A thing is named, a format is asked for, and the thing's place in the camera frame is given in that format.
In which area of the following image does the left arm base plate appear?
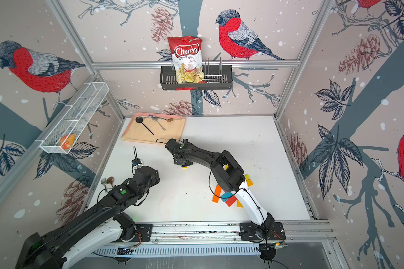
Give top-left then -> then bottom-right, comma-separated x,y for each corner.
116,223 -> 153,244

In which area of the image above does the amber long block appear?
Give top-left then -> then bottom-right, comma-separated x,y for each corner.
244,174 -> 254,187

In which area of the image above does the small fork by wall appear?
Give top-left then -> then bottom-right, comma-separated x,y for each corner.
101,178 -> 108,192

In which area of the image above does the red block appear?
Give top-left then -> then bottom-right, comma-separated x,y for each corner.
225,196 -> 237,207

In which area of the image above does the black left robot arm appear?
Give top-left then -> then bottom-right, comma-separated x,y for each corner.
16,166 -> 160,269

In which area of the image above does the silver fork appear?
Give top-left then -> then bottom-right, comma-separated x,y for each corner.
149,114 -> 166,131

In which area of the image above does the white wire shelf basket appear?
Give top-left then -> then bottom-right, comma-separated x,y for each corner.
40,82 -> 110,154

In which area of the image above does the black ladle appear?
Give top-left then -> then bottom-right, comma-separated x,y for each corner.
135,116 -> 154,135

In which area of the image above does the orange item in white basket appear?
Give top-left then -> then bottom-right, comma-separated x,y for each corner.
59,134 -> 76,151

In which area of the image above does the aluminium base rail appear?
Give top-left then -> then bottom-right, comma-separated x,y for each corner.
91,220 -> 337,258

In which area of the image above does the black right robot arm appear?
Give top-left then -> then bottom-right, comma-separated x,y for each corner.
165,139 -> 275,235

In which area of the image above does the wooden handled spoon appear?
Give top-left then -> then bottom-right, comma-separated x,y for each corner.
149,114 -> 173,123

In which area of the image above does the red cassava chips bag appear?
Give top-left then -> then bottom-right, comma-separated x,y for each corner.
168,36 -> 204,84

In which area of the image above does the beige folded cloth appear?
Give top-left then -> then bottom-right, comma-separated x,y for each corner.
121,113 -> 186,143

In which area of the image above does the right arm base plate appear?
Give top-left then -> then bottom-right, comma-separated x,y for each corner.
239,222 -> 286,243

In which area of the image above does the orange block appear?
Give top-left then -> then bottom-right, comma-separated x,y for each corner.
212,185 -> 222,204

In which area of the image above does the small wooden spoon by wall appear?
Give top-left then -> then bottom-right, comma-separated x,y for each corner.
106,177 -> 114,187

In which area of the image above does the teal long block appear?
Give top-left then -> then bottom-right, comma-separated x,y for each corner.
220,192 -> 233,202

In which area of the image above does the black wire basket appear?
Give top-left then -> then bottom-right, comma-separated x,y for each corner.
160,60 -> 233,90

